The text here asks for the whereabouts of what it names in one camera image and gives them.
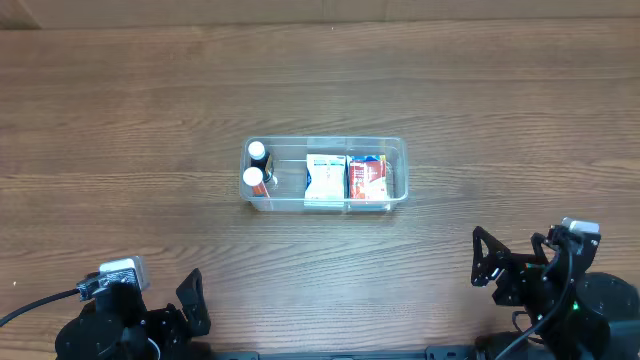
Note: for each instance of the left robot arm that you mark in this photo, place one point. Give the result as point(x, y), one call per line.
point(116, 324)

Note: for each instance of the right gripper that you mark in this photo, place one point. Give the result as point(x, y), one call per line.
point(513, 270)

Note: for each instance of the black bottle white cap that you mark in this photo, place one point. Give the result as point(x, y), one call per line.
point(261, 158)

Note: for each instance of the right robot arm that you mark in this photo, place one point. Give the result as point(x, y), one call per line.
point(574, 313)

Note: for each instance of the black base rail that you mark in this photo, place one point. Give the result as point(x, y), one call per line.
point(438, 352)

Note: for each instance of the clear plastic container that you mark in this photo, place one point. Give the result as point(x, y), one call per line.
point(287, 187)

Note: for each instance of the red box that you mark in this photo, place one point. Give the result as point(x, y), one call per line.
point(366, 177)

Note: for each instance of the blue VapoDrops box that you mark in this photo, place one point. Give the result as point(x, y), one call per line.
point(389, 181)

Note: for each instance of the orange tube white cap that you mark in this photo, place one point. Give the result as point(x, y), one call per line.
point(253, 179)

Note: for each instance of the white box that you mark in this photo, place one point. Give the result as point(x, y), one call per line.
point(325, 180)

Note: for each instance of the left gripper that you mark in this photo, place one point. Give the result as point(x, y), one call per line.
point(167, 318)

